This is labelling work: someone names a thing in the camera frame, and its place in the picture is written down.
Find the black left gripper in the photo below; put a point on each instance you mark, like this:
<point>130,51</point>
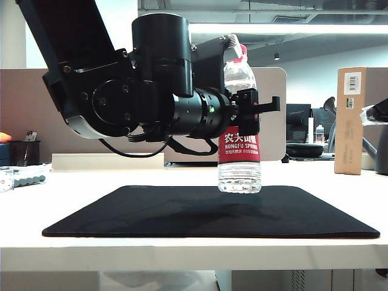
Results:
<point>231,113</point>

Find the orange cloth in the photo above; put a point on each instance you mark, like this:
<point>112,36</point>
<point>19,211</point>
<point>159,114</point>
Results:
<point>4,137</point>

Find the clear stationery item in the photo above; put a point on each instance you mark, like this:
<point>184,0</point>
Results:
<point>31,135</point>

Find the grey watering can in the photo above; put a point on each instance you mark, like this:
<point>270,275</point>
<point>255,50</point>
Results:
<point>380,163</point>

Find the black office chair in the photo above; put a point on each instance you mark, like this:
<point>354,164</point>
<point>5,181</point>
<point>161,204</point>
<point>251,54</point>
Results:
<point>330,104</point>

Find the black round pouch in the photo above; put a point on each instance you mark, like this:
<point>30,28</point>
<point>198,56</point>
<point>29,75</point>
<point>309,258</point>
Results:
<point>304,150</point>

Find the white poker chip stack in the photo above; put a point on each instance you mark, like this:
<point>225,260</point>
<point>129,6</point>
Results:
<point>6,182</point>

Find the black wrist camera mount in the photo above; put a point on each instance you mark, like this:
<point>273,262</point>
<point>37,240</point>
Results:
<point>209,60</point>

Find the black mouse pad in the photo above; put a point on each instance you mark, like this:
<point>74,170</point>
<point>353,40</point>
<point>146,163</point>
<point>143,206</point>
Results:
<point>151,212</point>

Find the tall cardboard box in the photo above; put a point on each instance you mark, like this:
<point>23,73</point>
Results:
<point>348,130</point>

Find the narrow beige desk divider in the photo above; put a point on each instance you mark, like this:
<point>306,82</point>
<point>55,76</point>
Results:
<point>373,88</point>

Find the small clear background bottle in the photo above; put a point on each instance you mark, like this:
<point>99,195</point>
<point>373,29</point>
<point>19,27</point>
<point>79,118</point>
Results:
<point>319,135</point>

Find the white linear ceiling light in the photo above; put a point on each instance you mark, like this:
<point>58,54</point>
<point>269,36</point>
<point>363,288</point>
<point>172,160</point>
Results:
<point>303,28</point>

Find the black plastic-wrapped object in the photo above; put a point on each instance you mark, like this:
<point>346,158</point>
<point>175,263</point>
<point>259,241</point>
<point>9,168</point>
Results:
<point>376,113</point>

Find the black mesh pen holder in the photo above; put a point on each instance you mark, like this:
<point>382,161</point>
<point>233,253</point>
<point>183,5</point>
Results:
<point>24,153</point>

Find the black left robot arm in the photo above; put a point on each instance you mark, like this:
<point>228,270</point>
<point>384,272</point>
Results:
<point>151,75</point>

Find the dark blue bag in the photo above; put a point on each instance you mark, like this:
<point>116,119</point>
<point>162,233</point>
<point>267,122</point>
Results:
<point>3,154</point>

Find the white upright tube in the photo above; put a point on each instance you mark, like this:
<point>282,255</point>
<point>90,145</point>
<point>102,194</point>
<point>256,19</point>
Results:
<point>310,130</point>

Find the plastic water bottle red label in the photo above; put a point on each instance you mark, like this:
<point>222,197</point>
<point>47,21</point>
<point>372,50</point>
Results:
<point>239,157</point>

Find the black computer monitor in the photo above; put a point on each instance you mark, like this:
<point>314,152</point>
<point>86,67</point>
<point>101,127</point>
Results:
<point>322,116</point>
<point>298,121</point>

